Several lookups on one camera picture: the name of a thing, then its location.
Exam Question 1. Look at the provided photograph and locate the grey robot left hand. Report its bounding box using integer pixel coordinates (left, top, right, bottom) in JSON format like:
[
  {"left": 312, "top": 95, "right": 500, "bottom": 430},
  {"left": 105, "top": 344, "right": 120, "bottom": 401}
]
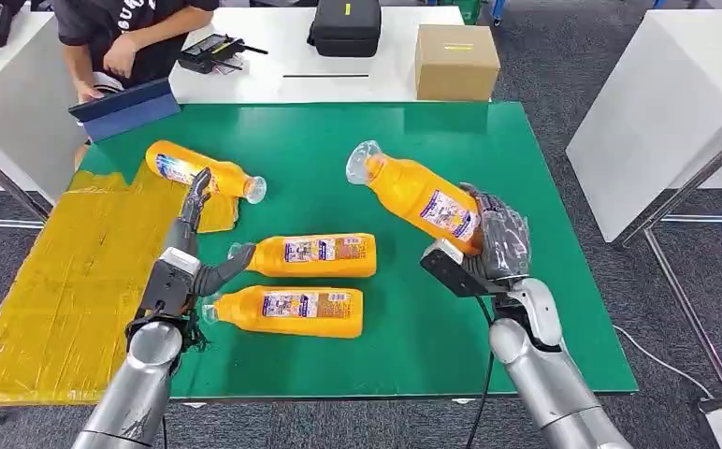
[{"left": 164, "top": 167, "right": 257, "bottom": 298}]

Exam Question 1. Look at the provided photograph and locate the person's left hand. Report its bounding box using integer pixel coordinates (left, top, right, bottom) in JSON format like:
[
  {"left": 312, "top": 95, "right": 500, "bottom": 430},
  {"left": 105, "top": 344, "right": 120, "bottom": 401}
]
[{"left": 103, "top": 36, "right": 142, "bottom": 80}]

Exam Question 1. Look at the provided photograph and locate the person's right hand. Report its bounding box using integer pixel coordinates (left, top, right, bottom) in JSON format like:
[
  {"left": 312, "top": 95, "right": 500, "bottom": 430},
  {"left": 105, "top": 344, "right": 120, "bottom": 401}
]
[{"left": 76, "top": 79, "right": 106, "bottom": 104}]

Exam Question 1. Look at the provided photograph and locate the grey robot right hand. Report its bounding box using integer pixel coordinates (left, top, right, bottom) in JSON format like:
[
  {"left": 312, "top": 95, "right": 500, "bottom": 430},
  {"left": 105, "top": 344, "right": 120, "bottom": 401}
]
[{"left": 459, "top": 182, "right": 532, "bottom": 293}]

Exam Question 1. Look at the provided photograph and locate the orange drink bottle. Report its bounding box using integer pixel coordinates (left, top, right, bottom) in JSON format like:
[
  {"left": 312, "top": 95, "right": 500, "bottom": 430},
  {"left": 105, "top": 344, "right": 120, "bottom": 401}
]
[
  {"left": 145, "top": 139, "right": 268, "bottom": 205},
  {"left": 227, "top": 232, "right": 379, "bottom": 280},
  {"left": 201, "top": 285, "right": 366, "bottom": 340},
  {"left": 345, "top": 139, "right": 484, "bottom": 257}
]

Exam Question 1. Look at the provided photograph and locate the person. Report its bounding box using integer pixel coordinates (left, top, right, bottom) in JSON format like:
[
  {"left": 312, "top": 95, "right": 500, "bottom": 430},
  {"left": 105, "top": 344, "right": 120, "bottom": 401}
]
[{"left": 53, "top": 0, "right": 220, "bottom": 168}]

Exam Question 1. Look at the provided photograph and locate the blue tablet case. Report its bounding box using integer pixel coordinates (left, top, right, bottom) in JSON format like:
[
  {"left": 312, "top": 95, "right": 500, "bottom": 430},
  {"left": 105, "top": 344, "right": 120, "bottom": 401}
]
[{"left": 67, "top": 78, "right": 181, "bottom": 142}]

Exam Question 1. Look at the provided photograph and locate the black remote controller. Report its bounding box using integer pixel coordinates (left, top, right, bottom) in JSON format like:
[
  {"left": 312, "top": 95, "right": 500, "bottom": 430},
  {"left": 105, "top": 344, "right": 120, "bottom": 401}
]
[{"left": 177, "top": 34, "right": 269, "bottom": 76}]

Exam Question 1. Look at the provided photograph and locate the white table beside person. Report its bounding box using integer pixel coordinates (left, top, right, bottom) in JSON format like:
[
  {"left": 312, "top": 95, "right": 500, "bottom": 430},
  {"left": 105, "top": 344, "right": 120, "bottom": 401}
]
[{"left": 0, "top": 12, "right": 86, "bottom": 218}]

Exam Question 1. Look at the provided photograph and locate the green table mat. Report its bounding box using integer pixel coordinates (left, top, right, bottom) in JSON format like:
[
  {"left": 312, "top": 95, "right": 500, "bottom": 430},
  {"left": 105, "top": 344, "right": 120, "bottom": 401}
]
[{"left": 79, "top": 102, "right": 640, "bottom": 401}]

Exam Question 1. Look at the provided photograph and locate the yellow plastic sheet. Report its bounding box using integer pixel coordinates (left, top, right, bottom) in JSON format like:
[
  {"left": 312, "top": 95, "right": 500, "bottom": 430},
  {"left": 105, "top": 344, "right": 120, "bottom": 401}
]
[{"left": 0, "top": 162, "right": 241, "bottom": 409}]

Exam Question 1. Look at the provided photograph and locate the brown cardboard box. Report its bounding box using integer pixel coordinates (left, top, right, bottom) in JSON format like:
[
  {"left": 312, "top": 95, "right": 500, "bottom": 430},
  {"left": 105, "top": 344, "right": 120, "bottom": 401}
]
[{"left": 414, "top": 23, "right": 502, "bottom": 103}]

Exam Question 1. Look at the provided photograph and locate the white table with metal legs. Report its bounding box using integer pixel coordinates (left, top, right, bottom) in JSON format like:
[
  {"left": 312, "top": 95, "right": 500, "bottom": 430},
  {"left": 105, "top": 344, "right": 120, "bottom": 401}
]
[{"left": 565, "top": 7, "right": 722, "bottom": 398}]

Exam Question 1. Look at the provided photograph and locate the black carry case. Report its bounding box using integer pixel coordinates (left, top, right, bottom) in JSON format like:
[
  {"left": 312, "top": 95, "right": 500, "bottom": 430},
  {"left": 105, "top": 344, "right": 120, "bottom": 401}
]
[{"left": 307, "top": 0, "right": 383, "bottom": 59}]

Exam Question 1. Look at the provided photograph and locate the white table with box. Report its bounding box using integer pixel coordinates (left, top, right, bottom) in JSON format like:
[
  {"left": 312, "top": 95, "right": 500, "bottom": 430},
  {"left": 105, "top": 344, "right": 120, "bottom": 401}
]
[{"left": 168, "top": 6, "right": 492, "bottom": 106}]

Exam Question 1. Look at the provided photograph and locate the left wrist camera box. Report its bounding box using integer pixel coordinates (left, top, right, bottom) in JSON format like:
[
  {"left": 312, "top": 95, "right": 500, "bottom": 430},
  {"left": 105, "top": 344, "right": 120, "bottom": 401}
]
[{"left": 140, "top": 246, "right": 202, "bottom": 317}]

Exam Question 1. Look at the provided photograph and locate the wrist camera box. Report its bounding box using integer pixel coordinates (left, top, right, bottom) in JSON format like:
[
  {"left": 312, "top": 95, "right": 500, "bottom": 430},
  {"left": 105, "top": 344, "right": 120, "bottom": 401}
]
[
  {"left": 419, "top": 239, "right": 505, "bottom": 298},
  {"left": 140, "top": 246, "right": 202, "bottom": 317}
]

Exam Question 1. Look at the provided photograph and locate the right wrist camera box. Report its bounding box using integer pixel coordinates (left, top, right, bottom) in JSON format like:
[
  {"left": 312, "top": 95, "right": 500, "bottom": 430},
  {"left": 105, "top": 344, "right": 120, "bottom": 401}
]
[{"left": 419, "top": 239, "right": 505, "bottom": 298}]

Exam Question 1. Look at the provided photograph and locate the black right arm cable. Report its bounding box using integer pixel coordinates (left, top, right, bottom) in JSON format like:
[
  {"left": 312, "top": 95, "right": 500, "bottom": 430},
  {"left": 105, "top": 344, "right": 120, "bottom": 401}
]
[{"left": 465, "top": 296, "right": 498, "bottom": 449}]

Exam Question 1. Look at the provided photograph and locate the white floor cable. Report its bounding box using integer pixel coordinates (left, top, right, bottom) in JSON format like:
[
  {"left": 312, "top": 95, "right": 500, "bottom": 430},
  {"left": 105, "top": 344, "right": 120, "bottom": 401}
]
[{"left": 614, "top": 325, "right": 715, "bottom": 399}]

